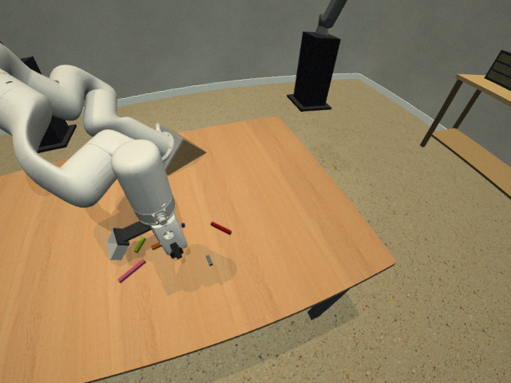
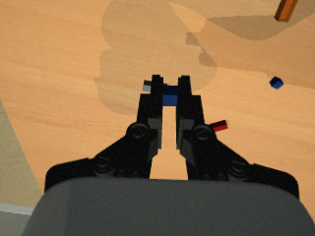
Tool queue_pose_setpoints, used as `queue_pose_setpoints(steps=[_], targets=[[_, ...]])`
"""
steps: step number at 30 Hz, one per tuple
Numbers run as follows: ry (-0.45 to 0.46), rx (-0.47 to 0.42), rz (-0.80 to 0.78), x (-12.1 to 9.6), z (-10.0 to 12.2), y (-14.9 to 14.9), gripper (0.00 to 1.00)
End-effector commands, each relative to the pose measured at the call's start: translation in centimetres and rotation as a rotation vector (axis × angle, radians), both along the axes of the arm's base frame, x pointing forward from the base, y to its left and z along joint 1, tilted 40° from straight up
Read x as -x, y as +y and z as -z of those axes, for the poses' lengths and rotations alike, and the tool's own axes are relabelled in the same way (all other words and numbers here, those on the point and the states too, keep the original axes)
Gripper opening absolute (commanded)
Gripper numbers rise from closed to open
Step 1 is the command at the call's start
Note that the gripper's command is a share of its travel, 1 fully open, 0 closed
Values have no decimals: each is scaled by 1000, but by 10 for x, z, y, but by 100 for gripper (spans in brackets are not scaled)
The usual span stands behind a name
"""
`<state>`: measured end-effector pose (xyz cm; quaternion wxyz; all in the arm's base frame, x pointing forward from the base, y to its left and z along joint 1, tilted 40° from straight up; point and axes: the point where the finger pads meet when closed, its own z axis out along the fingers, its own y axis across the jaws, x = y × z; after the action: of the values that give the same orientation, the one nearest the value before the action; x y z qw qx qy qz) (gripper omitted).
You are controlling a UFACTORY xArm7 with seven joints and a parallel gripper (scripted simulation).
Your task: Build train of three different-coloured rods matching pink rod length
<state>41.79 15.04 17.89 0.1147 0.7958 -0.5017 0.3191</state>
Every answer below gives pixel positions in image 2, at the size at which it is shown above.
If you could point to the dark red rod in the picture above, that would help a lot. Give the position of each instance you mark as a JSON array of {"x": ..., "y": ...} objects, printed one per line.
[{"x": 220, "y": 125}]

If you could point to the small blue block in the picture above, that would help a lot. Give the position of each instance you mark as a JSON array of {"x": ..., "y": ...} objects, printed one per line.
[{"x": 169, "y": 97}]

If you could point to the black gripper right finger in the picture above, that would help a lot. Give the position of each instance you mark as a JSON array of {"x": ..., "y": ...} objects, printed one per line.
[{"x": 207, "y": 158}]

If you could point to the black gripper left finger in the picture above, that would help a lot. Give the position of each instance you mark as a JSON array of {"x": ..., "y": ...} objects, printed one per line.
[{"x": 129, "y": 157}]

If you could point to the small blue cube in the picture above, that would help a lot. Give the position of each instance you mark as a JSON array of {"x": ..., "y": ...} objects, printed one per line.
[{"x": 276, "y": 82}]

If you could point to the orange rod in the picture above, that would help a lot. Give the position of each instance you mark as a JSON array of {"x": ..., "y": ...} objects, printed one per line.
[{"x": 285, "y": 10}]

